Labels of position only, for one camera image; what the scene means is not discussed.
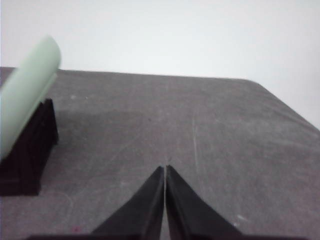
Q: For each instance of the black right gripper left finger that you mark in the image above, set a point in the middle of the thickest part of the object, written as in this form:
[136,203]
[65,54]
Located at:
[140,220]

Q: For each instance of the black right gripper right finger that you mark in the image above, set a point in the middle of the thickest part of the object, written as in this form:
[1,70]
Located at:
[190,217]

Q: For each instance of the black plate rack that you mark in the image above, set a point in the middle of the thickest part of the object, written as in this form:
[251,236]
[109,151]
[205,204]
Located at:
[22,167]

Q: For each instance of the green plate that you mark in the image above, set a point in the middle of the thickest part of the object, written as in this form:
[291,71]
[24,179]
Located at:
[25,87]

